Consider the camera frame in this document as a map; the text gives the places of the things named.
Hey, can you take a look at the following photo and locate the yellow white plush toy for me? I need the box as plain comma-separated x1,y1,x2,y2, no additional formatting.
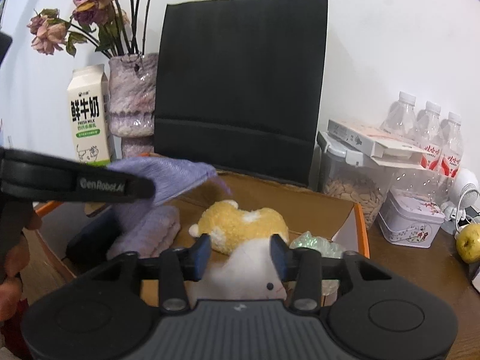
189,200,289,305

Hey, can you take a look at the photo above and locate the lavender woven fabric pouch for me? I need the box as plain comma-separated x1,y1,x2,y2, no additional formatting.
107,157,232,234

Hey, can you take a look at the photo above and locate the person left hand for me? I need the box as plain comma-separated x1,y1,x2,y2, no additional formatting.
0,207,43,323

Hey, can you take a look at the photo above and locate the iridescent plastic wrap bundle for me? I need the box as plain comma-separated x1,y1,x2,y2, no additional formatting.
288,231,348,304

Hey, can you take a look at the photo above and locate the folded lavender fluffy towel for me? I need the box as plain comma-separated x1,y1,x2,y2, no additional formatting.
106,205,181,260

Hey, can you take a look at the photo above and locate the orange pumpkin cardboard box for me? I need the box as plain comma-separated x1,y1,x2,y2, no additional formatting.
22,152,371,308

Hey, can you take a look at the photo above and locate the clear seed storage container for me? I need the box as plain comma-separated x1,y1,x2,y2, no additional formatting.
316,132,395,228

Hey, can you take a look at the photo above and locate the white green milk carton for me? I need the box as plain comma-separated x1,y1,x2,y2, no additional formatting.
67,64,113,166

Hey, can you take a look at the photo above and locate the white floral tin box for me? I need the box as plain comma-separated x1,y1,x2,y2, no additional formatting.
377,189,445,249

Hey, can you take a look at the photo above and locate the purple textured vase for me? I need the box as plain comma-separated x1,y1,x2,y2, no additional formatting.
108,53,159,158

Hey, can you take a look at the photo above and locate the white flat cardboard box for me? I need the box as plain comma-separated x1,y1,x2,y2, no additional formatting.
327,119,426,169

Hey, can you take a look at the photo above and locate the black paper shopping bag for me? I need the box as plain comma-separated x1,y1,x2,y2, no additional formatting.
154,0,329,186

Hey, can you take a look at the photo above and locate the clear plastic water bottle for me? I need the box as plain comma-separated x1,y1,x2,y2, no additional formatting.
380,91,416,144
439,112,464,178
414,101,443,171

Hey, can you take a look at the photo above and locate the yellow green pear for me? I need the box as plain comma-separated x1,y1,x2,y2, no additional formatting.
456,223,480,264

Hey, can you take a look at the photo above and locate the dried pink rose bouquet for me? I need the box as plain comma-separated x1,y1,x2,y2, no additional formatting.
27,0,151,59

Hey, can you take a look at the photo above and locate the white round desk gadget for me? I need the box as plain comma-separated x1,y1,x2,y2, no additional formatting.
440,168,479,236

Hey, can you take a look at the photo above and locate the white charger with cables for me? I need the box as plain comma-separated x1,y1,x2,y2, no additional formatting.
454,189,479,238

